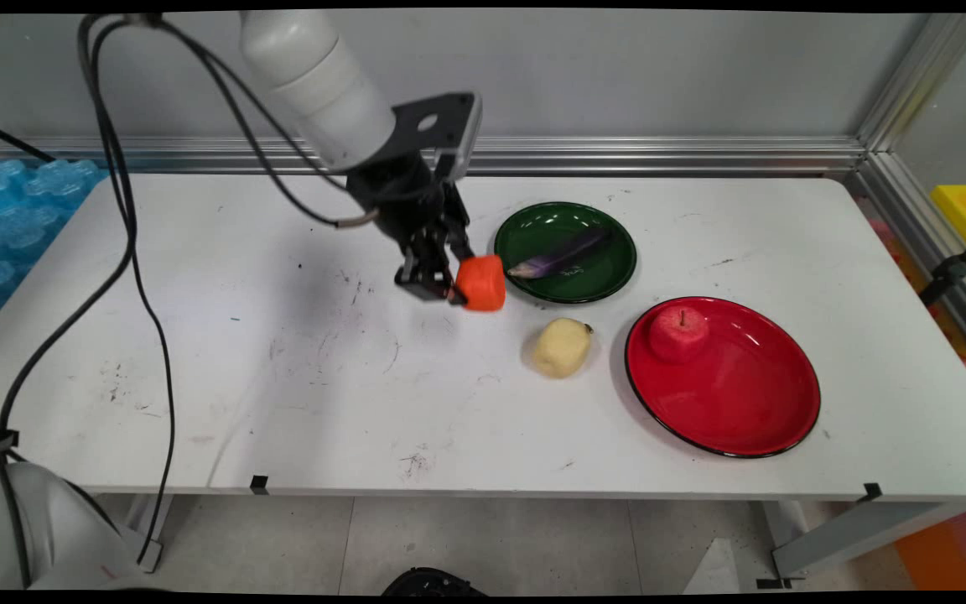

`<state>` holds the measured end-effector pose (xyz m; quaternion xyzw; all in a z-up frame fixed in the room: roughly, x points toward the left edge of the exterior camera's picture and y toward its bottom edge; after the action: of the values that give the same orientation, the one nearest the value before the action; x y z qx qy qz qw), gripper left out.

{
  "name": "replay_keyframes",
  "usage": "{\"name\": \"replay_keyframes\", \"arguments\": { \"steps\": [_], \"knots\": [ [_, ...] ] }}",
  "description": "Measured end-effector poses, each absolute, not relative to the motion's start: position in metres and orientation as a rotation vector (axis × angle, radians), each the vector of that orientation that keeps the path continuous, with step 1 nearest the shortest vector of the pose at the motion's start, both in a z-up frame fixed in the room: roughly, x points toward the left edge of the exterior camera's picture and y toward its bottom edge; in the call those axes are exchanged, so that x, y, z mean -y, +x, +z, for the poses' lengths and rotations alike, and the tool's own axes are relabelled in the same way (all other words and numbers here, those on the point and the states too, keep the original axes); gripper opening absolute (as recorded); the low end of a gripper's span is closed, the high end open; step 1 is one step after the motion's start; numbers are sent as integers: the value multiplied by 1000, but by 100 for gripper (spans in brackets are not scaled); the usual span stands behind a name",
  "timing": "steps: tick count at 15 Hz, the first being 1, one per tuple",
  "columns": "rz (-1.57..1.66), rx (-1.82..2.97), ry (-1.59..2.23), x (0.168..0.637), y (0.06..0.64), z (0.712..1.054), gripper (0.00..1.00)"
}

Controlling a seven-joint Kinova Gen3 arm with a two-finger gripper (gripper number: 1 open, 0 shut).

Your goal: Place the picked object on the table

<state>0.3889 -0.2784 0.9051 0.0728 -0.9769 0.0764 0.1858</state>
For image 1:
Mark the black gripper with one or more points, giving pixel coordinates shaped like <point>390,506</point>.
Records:
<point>399,201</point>

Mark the orange carrot chunk toy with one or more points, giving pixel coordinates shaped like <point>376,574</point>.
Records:
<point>483,283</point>

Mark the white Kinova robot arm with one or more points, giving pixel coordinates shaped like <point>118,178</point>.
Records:
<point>315,84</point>

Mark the purple eggplant toy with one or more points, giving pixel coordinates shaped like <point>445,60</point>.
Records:
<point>558,256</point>

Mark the yellow potato toy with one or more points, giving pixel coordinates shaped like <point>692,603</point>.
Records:
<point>561,348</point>

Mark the dark green round plate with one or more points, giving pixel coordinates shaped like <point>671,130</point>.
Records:
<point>592,277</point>

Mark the red apple toy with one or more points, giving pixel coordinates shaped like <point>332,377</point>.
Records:
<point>678,334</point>

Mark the black tape marker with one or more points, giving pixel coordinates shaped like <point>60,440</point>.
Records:
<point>259,485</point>
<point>872,492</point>

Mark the red round plate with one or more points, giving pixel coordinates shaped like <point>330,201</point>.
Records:
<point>743,386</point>

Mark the black round floor object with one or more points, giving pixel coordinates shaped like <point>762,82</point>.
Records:
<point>433,583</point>

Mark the white table leg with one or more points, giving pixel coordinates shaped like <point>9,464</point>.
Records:
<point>148,533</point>
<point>852,537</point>

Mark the blue foam mat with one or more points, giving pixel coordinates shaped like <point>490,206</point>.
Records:
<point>13,218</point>

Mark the black stand clamp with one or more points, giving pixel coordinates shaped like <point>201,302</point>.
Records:
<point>957,268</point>

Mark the orange box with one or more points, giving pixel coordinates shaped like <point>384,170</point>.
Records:
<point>948,545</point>

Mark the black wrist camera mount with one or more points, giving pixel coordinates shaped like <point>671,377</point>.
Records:
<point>449,126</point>

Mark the horizontal aluminium frame rail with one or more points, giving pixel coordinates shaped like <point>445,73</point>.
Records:
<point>617,155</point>

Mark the aluminium frame corner post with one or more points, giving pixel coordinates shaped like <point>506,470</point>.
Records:
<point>919,126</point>

